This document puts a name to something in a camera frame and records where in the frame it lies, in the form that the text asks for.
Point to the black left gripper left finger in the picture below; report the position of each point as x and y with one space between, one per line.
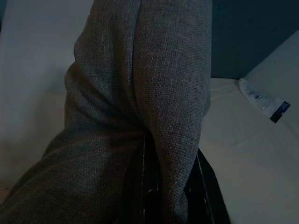
144 182

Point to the white plastic-wrapped slab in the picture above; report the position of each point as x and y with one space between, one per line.
280 70

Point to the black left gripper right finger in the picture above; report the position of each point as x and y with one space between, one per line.
205 196

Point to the colourful patterned pillow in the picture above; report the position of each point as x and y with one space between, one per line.
140 105

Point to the white mattress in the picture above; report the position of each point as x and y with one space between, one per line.
245 163

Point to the dark label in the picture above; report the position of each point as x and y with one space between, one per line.
280 112

